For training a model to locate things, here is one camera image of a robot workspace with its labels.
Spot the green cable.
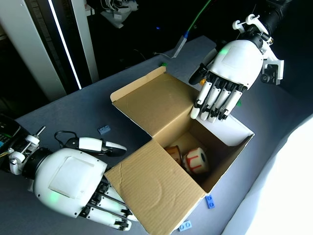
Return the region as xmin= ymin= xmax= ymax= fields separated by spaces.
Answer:
xmin=186 ymin=0 xmax=213 ymax=35

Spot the wide white cabinet panel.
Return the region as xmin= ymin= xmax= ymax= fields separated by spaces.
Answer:
xmin=0 ymin=0 xmax=67 ymax=103

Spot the grey white cable adapter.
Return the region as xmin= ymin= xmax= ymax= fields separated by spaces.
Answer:
xmin=153 ymin=34 xmax=189 ymax=59

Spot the white red-striped cylinder toy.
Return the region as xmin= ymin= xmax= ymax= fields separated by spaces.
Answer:
xmin=182 ymin=147 xmax=209 ymax=175

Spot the grey table cloth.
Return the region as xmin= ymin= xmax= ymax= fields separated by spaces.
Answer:
xmin=0 ymin=35 xmax=313 ymax=235

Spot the white backdrop sheet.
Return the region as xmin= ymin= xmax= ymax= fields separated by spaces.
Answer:
xmin=221 ymin=116 xmax=313 ymax=235

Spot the brown cardboard box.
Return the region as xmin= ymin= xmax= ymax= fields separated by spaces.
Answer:
xmin=104 ymin=66 xmax=255 ymax=235

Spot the bright blue flat block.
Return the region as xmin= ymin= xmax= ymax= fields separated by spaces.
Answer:
xmin=205 ymin=195 xmax=216 ymax=209

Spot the brown round figurine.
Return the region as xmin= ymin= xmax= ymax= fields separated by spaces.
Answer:
xmin=164 ymin=145 xmax=183 ymax=164

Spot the white lit strip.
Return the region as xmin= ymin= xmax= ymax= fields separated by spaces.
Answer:
xmin=47 ymin=0 xmax=83 ymax=90

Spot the white plastic device with cables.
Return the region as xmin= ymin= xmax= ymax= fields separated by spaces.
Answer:
xmin=100 ymin=0 xmax=140 ymax=29

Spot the narrow white cabinet post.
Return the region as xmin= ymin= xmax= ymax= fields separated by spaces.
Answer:
xmin=70 ymin=0 xmax=100 ymax=83

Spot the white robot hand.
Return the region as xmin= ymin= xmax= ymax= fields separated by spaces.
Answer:
xmin=32 ymin=136 xmax=139 ymax=233
xmin=188 ymin=39 xmax=265 ymax=124

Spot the pale blue flat block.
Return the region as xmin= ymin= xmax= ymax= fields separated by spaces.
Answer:
xmin=179 ymin=220 xmax=193 ymax=232

